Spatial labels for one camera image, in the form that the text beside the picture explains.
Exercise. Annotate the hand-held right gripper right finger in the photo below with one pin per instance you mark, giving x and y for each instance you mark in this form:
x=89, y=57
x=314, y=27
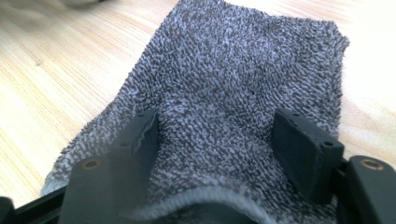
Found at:
x=305, y=155

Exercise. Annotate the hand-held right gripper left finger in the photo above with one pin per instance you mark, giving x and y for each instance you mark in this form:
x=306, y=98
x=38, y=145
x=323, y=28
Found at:
x=137, y=155

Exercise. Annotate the grey terry cloth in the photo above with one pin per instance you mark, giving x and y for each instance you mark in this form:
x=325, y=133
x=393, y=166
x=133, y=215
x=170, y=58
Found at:
x=224, y=68

